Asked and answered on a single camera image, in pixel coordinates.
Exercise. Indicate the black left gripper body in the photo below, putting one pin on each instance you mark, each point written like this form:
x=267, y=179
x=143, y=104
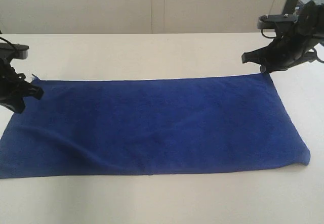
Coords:
x=10, y=82

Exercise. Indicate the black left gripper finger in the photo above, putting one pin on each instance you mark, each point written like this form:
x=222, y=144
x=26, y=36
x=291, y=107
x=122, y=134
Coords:
x=15, y=104
x=30, y=90

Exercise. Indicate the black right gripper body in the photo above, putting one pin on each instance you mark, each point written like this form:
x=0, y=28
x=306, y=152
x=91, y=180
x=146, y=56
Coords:
x=293, y=49

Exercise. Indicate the blue towel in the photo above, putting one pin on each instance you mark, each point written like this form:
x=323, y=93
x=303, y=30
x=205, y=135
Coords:
x=145, y=127

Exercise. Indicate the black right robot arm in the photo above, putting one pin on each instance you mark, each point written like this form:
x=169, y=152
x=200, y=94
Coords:
x=310, y=21

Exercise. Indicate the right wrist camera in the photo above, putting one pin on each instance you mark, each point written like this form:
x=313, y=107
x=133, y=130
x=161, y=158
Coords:
x=276, y=21

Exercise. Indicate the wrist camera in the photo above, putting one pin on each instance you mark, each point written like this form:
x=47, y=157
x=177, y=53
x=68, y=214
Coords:
x=17, y=51
x=276, y=21

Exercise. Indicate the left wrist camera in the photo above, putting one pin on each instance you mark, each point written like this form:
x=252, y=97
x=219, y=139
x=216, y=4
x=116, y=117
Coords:
x=17, y=51

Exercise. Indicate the beige wall panel board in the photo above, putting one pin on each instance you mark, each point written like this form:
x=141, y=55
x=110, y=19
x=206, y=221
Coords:
x=133, y=16

